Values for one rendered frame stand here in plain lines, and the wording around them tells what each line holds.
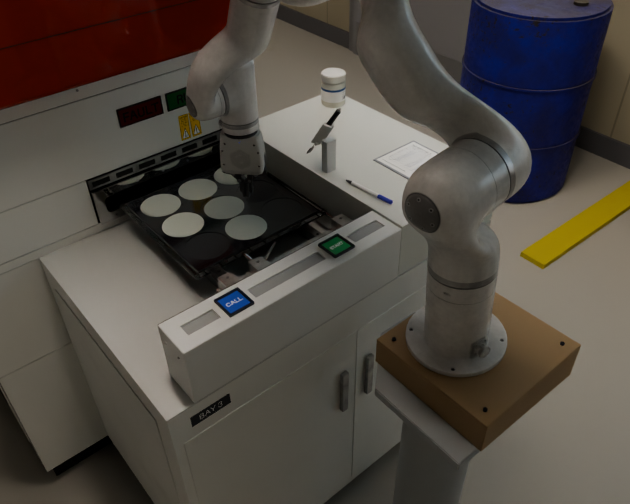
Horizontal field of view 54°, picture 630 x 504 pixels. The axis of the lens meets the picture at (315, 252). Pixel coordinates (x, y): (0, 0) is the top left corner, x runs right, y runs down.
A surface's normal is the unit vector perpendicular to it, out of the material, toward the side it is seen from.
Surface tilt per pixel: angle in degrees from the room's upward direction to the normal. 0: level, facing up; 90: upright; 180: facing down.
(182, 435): 90
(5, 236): 90
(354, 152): 0
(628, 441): 0
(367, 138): 0
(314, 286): 90
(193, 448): 90
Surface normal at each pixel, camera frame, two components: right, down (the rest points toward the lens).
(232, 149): -0.18, 0.61
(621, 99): -0.78, 0.40
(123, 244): -0.02, -0.77
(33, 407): 0.65, 0.47
